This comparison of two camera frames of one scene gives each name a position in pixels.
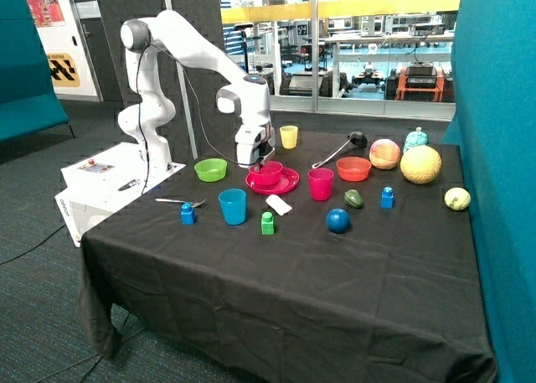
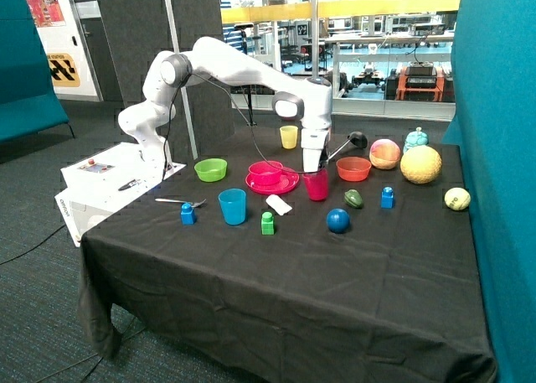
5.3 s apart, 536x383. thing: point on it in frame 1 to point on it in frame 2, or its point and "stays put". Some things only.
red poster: [43, 3] stays put
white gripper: [255, 144] to [312, 141]
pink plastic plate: [288, 179] stays put
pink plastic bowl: [269, 173] stays put
